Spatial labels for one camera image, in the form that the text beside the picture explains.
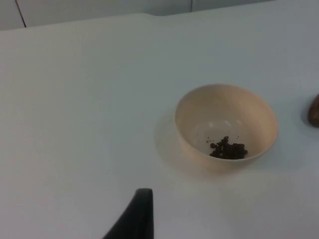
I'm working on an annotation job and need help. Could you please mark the coffee beans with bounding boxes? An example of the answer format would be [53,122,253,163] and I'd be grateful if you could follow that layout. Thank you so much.
[206,135,249,160]

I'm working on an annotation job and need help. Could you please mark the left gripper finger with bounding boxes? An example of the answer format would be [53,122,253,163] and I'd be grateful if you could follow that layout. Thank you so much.
[102,188,155,239]

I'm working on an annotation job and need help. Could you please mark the dark wooden cup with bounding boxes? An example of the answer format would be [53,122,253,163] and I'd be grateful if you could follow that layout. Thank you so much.
[306,94,319,128]

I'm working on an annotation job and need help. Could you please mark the pale wooden bowl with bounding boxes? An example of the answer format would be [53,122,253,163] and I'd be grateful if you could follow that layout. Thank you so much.
[174,84,279,174]

